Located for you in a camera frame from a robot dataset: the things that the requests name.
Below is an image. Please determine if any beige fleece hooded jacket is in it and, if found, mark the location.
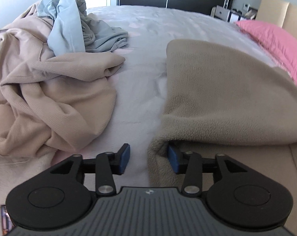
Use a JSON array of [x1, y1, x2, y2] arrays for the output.
[[148, 40, 297, 235]]

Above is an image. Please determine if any white fleece garment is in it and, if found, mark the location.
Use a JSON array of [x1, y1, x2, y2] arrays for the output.
[[0, 152, 55, 206]]

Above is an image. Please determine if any light pink beige garment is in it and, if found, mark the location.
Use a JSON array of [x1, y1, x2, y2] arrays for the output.
[[0, 4, 125, 158]]

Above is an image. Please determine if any polka dot bed sheet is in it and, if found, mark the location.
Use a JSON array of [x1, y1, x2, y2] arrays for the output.
[[50, 4, 297, 189]]

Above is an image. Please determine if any pink pillow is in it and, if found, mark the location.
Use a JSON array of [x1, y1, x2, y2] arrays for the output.
[[236, 20, 297, 85]]

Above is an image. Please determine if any light blue garment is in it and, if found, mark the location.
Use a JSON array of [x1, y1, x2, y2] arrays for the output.
[[37, 0, 86, 56]]

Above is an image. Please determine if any grey blue garment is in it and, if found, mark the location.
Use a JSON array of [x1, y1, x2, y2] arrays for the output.
[[75, 0, 128, 53]]

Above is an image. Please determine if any white bedside cabinet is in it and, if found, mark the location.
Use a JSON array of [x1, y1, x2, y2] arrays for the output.
[[210, 5, 246, 23]]

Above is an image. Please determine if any cream padded headboard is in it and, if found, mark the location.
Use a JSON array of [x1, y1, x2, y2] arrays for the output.
[[256, 0, 297, 39]]

